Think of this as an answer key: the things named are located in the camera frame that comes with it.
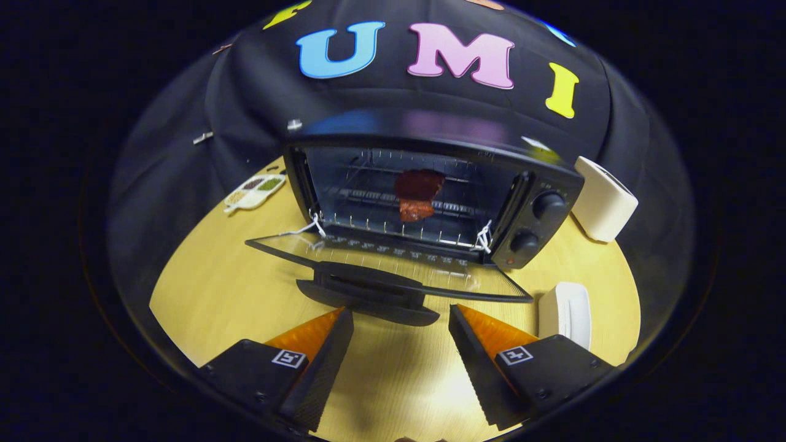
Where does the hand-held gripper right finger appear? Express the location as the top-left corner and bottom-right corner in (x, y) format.
(448, 304), (615, 430)

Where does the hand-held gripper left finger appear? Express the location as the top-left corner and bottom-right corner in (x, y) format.
(196, 307), (355, 432)

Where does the reddish brown meat piece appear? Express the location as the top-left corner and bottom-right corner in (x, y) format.
(394, 169), (446, 223)

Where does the black toaster oven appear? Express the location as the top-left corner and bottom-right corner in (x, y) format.
(244, 109), (585, 327)

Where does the white bread toaster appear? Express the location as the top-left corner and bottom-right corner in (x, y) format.
(571, 156), (639, 243)

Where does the white rectangular tray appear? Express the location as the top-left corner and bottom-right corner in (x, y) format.
(538, 282), (593, 351)

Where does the white divided dish with grains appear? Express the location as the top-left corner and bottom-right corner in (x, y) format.
(224, 174), (287, 214)

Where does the black backdrop cloth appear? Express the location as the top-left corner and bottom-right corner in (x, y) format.
(107, 0), (695, 369)

